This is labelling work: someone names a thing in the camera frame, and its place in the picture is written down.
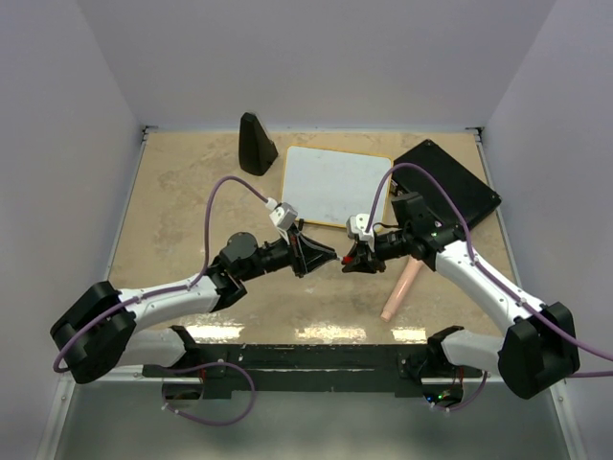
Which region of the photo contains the black flat electronic box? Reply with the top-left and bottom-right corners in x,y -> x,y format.
392,139 -> 502,230

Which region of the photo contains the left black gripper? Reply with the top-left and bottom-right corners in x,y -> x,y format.
239,223 -> 336,282

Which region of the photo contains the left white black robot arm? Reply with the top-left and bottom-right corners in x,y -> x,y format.
50,227 -> 337,384

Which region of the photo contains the yellow framed whiteboard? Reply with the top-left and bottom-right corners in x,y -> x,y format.
282,146 -> 393,227

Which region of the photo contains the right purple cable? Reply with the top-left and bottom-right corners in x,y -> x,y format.
366,162 -> 613,413

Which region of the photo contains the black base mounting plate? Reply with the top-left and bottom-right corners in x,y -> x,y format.
143,344 -> 482,399

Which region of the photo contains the pink plastic handle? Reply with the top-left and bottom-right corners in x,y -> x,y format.
380,258 -> 423,322

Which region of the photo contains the black wedge stand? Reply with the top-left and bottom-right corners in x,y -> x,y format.
238,112 -> 279,176

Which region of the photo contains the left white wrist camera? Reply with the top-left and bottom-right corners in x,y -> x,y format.
265,197 -> 298,242

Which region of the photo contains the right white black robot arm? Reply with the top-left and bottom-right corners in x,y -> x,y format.
342,193 -> 580,400

